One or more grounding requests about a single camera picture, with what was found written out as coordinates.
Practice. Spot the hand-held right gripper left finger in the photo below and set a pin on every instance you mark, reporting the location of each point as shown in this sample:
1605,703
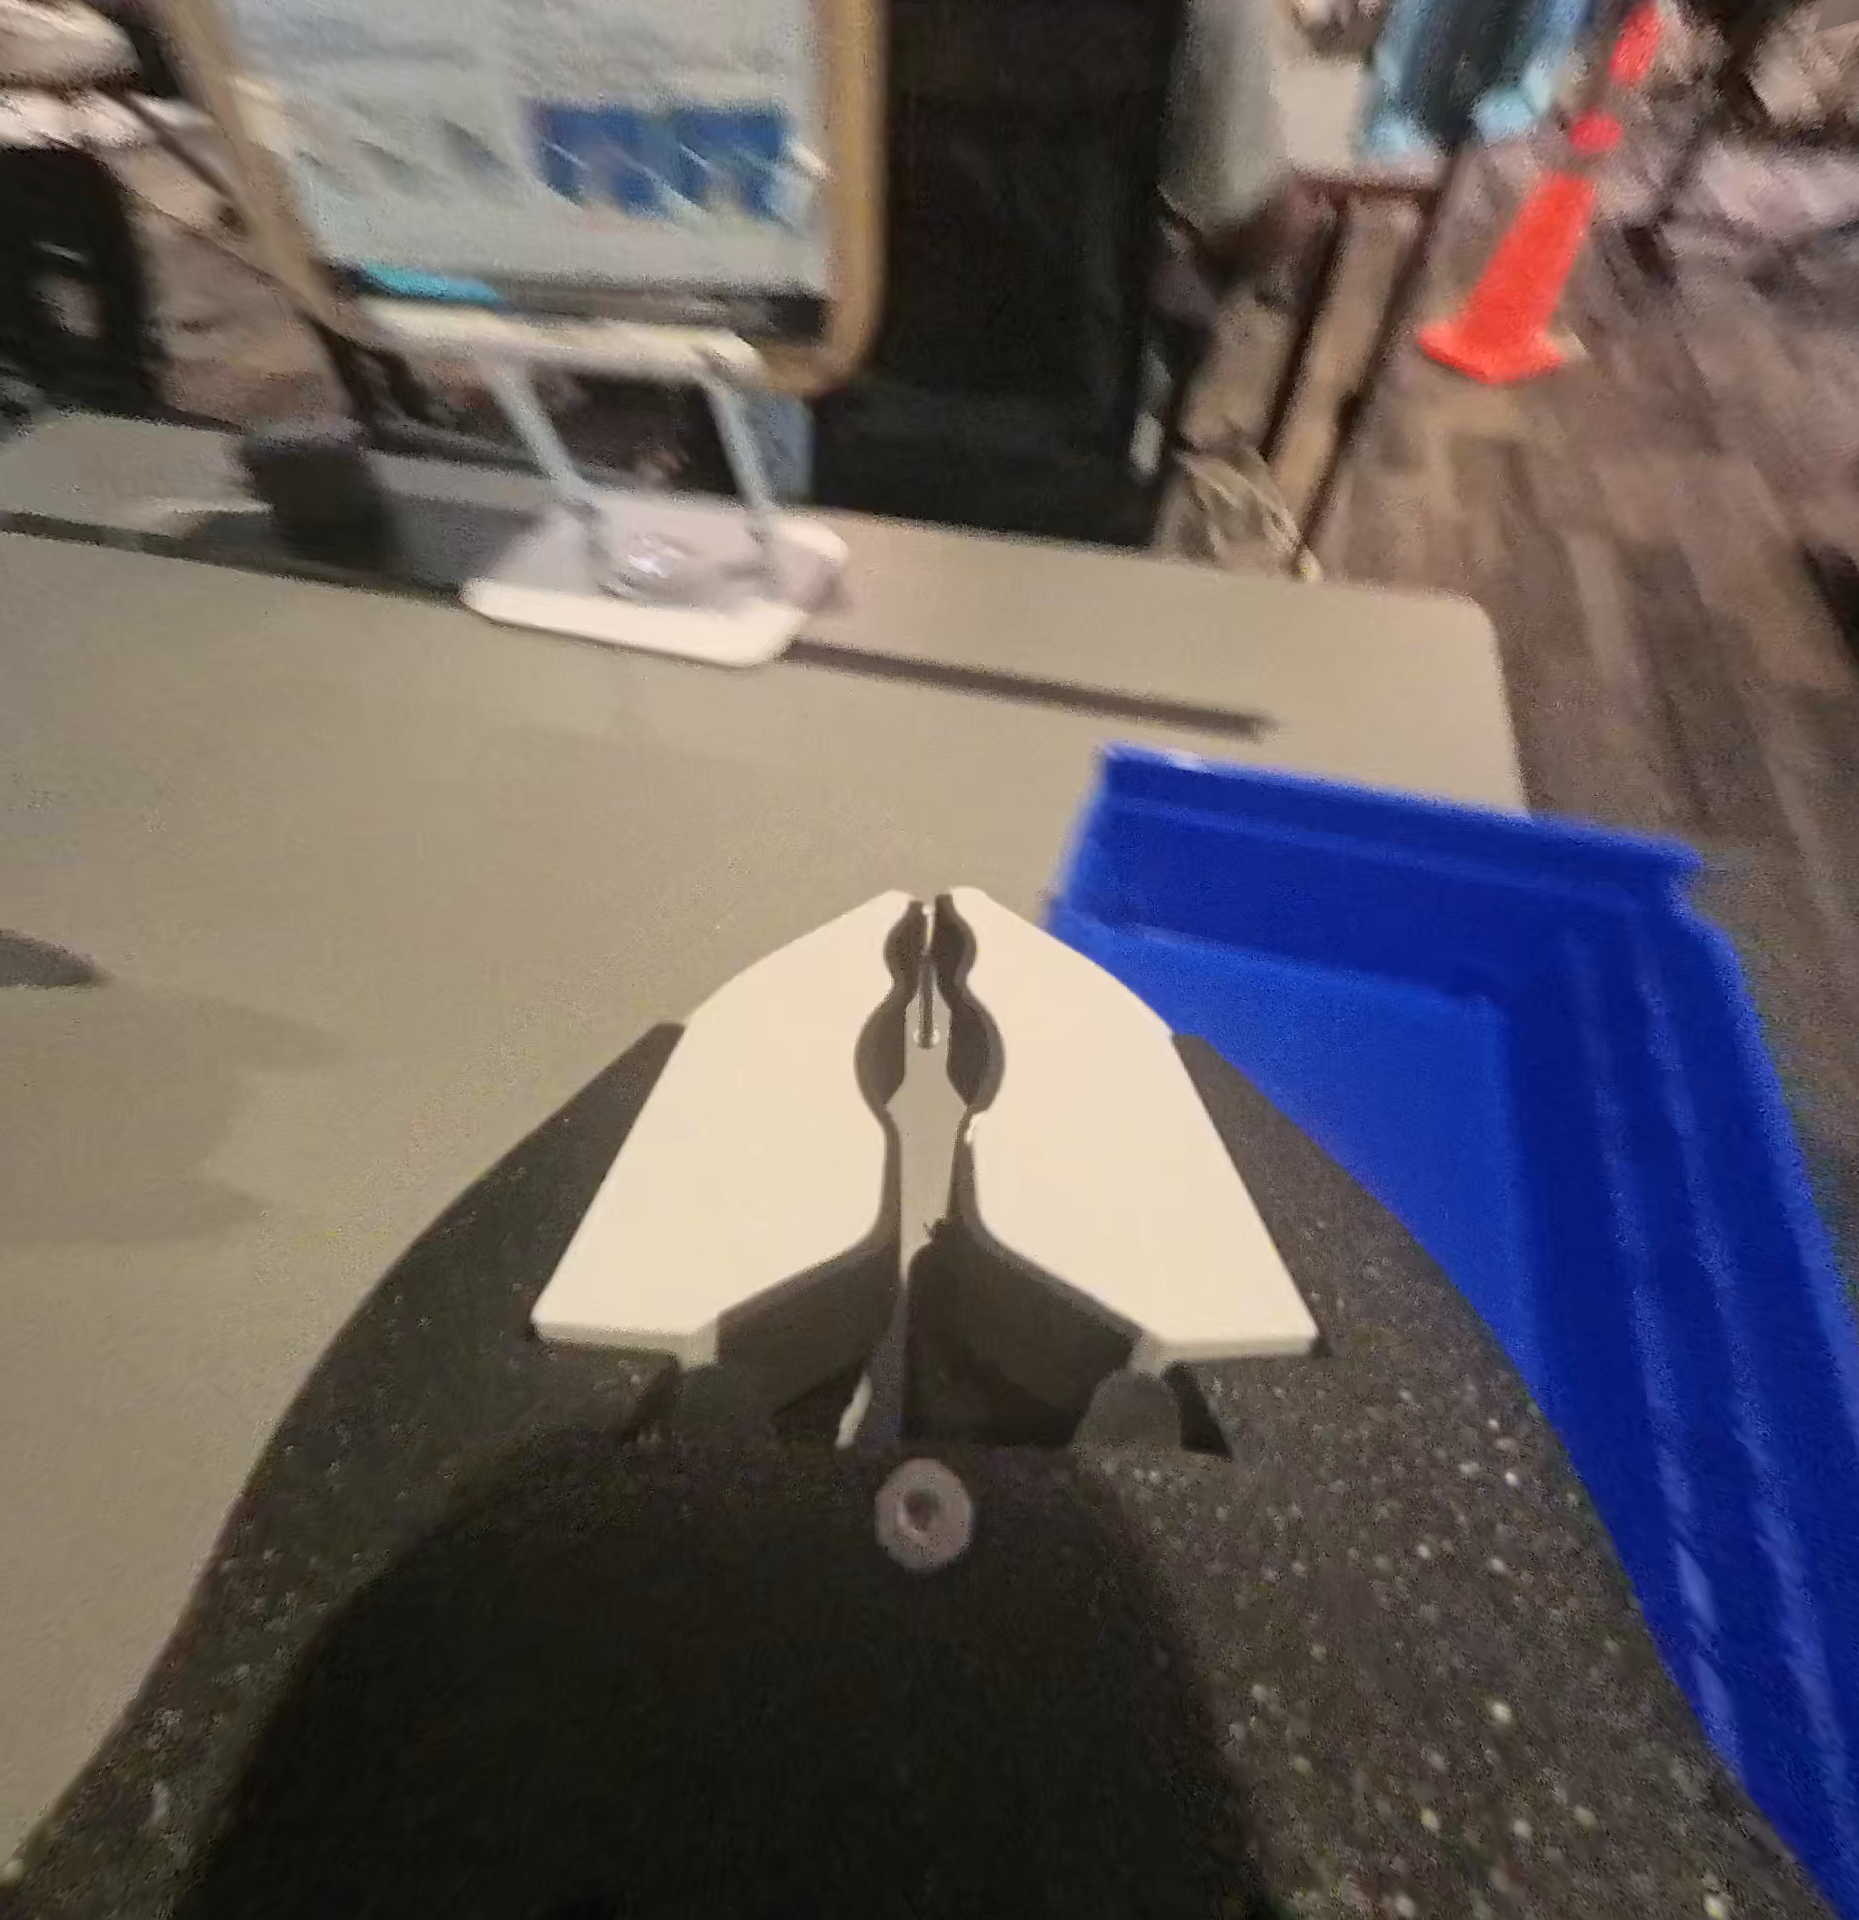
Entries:
733,1170

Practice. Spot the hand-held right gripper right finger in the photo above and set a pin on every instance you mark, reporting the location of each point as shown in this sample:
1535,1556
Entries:
1126,1187

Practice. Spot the silver bolt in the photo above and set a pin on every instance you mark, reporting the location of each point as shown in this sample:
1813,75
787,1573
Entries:
926,1003

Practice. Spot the blue plastic bin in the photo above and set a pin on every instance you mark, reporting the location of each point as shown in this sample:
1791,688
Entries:
1618,1125

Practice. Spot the white tablet stand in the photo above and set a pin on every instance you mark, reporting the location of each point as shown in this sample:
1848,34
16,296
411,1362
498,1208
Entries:
645,599

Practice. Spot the black power adapter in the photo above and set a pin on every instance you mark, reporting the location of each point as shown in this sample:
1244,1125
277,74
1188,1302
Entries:
314,488

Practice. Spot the orange traffic cone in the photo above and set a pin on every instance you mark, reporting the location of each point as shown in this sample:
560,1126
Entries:
1531,255

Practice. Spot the instruction sign board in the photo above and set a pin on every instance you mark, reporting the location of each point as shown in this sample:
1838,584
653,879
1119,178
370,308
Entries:
570,92

